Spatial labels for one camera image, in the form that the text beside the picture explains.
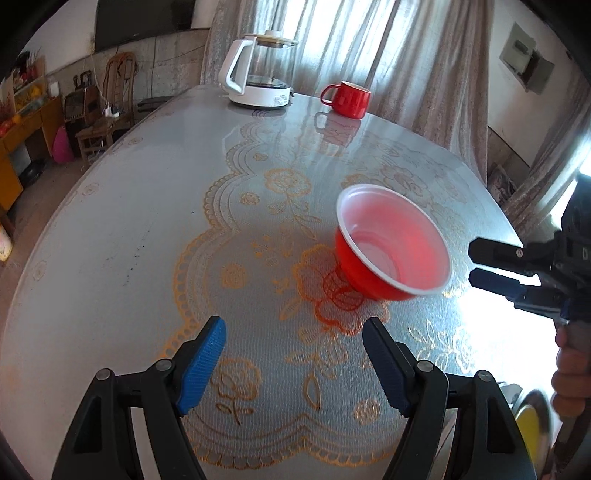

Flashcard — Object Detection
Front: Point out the wooden chair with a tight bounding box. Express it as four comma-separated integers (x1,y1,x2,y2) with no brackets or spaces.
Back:
76,51,137,168

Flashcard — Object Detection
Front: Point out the pink bag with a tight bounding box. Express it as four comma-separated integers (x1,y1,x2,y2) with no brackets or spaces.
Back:
52,126,74,165

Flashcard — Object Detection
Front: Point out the side window curtain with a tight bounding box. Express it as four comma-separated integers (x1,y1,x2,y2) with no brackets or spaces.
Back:
503,70,590,240

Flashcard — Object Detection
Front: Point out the red mug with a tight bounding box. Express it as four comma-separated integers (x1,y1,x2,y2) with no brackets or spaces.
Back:
320,81,370,120

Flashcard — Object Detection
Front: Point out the white patterned bin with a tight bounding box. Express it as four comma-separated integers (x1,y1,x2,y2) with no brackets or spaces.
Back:
0,225,13,262

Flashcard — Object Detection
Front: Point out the grey window curtain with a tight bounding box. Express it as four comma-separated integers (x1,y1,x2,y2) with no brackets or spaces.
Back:
200,1,494,178

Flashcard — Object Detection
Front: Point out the white glass electric kettle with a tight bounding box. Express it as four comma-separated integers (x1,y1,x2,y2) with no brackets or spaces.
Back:
218,30,298,109

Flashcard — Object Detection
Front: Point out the yellow plastic bowl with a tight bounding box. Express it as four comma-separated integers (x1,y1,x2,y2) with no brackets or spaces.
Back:
516,405,541,471

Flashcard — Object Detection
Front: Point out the wooden shelf with items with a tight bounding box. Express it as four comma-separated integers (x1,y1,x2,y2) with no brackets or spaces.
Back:
1,51,49,116

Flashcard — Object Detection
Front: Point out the stainless steel bowl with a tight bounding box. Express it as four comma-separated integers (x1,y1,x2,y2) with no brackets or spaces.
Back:
512,389,552,479

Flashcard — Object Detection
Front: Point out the right hand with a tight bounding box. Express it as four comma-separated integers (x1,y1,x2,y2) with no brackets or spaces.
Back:
551,327,590,419

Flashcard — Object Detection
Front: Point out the orange wooden cabinet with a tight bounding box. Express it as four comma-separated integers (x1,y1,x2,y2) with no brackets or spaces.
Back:
0,96,64,211

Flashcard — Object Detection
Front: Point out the black wall television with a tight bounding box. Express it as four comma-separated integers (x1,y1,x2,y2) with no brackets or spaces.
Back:
94,0,195,52

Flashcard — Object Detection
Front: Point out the red plastic bowl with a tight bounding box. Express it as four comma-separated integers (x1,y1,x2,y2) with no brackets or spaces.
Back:
335,184,452,301

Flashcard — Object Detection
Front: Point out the wall electrical box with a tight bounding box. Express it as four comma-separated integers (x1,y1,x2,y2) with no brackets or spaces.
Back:
500,23,555,95

